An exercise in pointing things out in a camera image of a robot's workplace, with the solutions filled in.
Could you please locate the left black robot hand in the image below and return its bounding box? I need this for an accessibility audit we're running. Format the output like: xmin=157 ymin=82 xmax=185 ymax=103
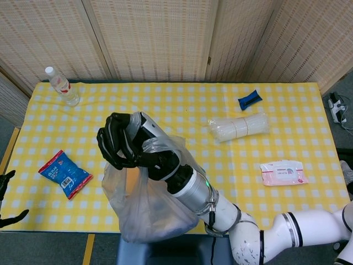
xmin=0 ymin=169 xmax=30 ymax=229

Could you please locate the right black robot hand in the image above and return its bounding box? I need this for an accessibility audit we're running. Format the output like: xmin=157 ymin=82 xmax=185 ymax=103
xmin=96 ymin=112 xmax=183 ymax=182

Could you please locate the transparent plastic bag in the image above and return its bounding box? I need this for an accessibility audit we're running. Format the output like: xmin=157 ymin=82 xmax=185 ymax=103
xmin=101 ymin=112 xmax=206 ymax=243

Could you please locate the dark robot base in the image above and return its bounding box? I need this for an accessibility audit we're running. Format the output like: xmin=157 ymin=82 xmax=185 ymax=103
xmin=115 ymin=237 xmax=229 ymax=265

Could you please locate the blue red-edged snack packet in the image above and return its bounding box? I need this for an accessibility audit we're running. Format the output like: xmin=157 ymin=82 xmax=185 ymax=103
xmin=38 ymin=150 xmax=94 ymax=200

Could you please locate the clear plastic water bottle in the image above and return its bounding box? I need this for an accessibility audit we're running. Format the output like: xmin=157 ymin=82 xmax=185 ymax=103
xmin=45 ymin=66 xmax=81 ymax=107

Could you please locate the yellow white checked tablecloth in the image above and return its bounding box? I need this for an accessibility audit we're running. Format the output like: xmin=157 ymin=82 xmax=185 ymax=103
xmin=4 ymin=82 xmax=350 ymax=232

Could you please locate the woven bamboo folding screen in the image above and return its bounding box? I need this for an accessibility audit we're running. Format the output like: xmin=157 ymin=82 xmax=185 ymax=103
xmin=0 ymin=0 xmax=353 ymax=128

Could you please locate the bundle of white straws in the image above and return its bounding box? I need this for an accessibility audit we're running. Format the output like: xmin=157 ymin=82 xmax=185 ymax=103
xmin=207 ymin=112 xmax=270 ymax=143

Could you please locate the small blue black pouch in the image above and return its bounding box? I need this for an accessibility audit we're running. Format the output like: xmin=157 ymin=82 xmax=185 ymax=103
xmin=237 ymin=89 xmax=263 ymax=111

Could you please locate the pink white wet wipes pack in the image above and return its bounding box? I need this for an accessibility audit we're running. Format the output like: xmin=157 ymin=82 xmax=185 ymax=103
xmin=259 ymin=160 xmax=309 ymax=187

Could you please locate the white power strip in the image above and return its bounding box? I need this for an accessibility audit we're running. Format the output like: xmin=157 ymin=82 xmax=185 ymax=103
xmin=327 ymin=93 xmax=344 ymax=124

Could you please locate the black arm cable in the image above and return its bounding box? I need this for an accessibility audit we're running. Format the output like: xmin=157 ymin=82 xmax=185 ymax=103
xmin=204 ymin=203 xmax=221 ymax=265

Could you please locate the white power cable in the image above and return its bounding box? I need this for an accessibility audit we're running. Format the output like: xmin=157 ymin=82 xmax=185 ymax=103
xmin=338 ymin=95 xmax=353 ymax=130

